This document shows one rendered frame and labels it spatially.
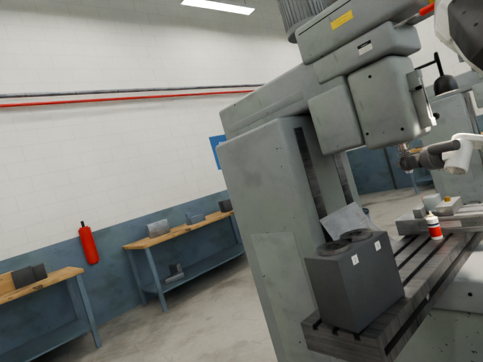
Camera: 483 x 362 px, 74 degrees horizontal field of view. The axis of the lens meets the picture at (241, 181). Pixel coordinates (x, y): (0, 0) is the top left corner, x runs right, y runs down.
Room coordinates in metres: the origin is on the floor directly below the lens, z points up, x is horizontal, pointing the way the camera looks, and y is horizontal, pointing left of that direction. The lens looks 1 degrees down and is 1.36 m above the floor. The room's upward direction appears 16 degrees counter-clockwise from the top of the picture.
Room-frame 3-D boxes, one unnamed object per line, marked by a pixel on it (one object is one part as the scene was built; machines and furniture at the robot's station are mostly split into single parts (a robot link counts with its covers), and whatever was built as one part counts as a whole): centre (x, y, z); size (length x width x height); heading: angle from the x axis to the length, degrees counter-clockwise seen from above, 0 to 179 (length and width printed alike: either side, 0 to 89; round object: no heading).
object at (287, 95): (1.64, -0.32, 1.66); 0.80 x 0.23 x 0.20; 40
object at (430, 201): (1.35, -0.75, 1.03); 0.06 x 0.05 x 0.06; 132
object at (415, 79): (1.18, -0.71, 1.45); 0.04 x 0.04 x 0.21; 40
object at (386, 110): (1.27, -0.64, 1.47); 0.21 x 0.19 x 0.32; 130
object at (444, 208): (1.31, -0.79, 1.00); 0.15 x 0.06 x 0.04; 132
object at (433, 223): (1.25, -0.67, 0.97); 0.04 x 0.04 x 0.11
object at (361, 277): (0.88, -0.23, 1.01); 0.22 x 0.12 x 0.20; 123
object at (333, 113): (1.41, -0.52, 1.47); 0.24 x 0.19 x 0.26; 130
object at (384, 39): (1.30, -0.62, 1.68); 0.34 x 0.24 x 0.10; 40
